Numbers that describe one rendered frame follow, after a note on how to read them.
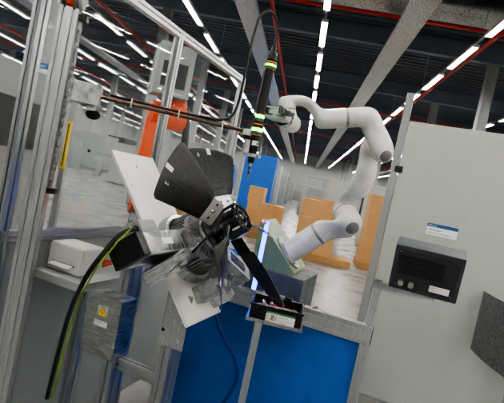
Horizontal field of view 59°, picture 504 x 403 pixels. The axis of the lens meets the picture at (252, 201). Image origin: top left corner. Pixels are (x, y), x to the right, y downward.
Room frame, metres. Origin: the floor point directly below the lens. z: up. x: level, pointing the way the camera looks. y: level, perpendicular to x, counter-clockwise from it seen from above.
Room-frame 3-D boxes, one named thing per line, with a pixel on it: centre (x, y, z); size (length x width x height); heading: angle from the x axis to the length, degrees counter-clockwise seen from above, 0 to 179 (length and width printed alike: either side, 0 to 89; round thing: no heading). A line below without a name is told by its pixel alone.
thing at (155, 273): (1.43, 0.23, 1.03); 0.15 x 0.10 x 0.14; 69
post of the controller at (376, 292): (1.87, -0.59, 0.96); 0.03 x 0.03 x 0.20; 69
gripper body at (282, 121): (1.92, -0.04, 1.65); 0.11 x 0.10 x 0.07; 159
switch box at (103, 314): (1.64, 0.43, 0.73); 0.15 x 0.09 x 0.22; 69
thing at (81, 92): (1.58, 0.64, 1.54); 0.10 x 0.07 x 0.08; 104
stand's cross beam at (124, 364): (1.68, 0.29, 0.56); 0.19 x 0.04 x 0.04; 69
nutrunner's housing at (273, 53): (1.73, 0.04, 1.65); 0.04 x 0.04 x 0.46
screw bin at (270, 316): (1.85, -0.19, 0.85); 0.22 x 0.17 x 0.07; 84
